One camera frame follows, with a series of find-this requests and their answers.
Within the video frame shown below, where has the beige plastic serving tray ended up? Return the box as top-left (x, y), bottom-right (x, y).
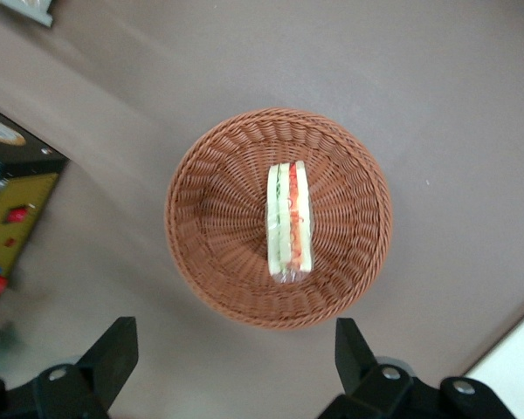
top-left (462, 300), bottom-right (524, 419)

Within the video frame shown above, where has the white tray with snack bags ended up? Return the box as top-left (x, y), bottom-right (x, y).
top-left (0, 0), bottom-right (56, 29)

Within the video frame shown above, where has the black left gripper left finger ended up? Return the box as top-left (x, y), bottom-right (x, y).
top-left (31, 317), bottom-right (139, 419)

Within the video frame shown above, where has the black food warmer display case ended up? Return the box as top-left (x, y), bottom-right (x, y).
top-left (0, 102), bottom-right (69, 306)

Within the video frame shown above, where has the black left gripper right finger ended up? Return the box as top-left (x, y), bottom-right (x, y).
top-left (317, 318), bottom-right (415, 419)

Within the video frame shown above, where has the triangle sandwich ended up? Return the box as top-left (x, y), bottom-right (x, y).
top-left (264, 160), bottom-right (316, 284)

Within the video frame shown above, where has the brown round wicker basket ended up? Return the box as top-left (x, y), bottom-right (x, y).
top-left (163, 107), bottom-right (394, 329)

